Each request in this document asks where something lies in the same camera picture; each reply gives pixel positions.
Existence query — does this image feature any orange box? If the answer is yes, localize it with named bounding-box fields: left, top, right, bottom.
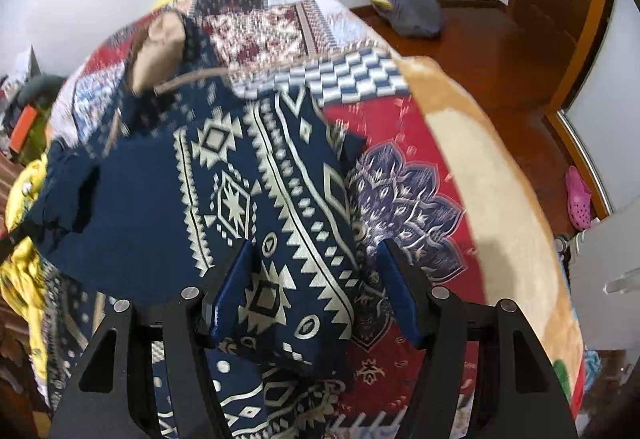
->
left=10, top=103, right=39, bottom=154

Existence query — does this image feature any beige fleece blanket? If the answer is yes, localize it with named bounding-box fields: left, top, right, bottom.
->
left=400, top=56, right=587, bottom=420

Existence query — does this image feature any green printed cloth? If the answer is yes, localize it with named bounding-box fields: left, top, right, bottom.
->
left=20, top=119, right=52, bottom=166

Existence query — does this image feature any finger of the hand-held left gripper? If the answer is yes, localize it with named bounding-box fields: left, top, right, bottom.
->
left=0, top=225, right=40, bottom=252

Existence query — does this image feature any navy patterned garment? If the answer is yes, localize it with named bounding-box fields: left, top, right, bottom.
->
left=22, top=11, right=366, bottom=439

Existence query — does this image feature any wooden door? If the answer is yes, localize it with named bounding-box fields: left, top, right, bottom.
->
left=506, top=0, right=617, bottom=112

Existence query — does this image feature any grey cloth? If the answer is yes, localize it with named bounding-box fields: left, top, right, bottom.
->
left=17, top=74, right=69, bottom=102

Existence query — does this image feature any white appliance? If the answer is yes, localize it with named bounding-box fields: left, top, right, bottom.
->
left=569, top=208, right=640, bottom=370

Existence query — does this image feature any pink clog shoe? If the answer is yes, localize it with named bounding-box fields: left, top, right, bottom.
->
left=565, top=166, right=594, bottom=230

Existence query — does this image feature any patchwork printed bedspread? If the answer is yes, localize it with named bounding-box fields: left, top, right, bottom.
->
left=42, top=0, right=483, bottom=439

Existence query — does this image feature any yellow cloth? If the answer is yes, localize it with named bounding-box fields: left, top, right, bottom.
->
left=0, top=158, right=57, bottom=370

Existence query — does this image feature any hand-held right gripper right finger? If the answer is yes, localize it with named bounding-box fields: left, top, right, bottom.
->
left=375, top=240, right=581, bottom=439

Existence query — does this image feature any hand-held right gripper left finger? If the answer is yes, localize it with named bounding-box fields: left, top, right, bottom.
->
left=47, top=239, right=261, bottom=439

